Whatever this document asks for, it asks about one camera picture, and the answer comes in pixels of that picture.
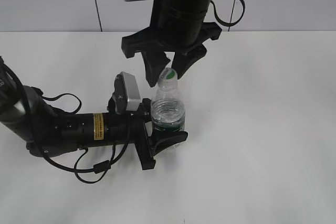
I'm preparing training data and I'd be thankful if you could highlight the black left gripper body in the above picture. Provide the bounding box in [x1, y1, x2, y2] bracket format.
[106, 99, 155, 169]

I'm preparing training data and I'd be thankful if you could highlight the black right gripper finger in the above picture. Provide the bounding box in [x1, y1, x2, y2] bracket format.
[172, 45, 207, 79]
[142, 51, 170, 87]

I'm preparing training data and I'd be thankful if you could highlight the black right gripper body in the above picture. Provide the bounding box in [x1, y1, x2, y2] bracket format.
[121, 0, 222, 58]

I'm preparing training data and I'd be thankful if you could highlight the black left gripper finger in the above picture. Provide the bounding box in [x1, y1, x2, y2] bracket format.
[142, 98, 151, 122]
[149, 130, 188, 157]

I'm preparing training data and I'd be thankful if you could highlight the clear plastic water bottle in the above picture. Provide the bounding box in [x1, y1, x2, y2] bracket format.
[151, 82, 186, 133]

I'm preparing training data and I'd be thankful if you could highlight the white green bottle cap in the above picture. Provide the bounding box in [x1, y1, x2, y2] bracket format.
[157, 68, 178, 90]

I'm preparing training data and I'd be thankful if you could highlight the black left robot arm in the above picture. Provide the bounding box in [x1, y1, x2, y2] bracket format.
[1, 63, 188, 170]

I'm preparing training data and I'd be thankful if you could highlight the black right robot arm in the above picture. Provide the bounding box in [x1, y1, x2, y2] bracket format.
[121, 0, 222, 87]

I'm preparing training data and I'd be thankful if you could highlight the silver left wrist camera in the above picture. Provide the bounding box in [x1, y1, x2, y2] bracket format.
[113, 71, 141, 114]

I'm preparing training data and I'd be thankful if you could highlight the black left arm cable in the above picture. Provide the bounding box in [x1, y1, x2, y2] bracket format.
[31, 92, 132, 183]

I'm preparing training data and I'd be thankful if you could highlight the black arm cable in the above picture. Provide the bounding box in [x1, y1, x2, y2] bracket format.
[31, 92, 132, 183]
[209, 0, 246, 27]

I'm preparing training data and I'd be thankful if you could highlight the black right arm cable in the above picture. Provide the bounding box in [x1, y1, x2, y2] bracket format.
[209, 0, 246, 27]

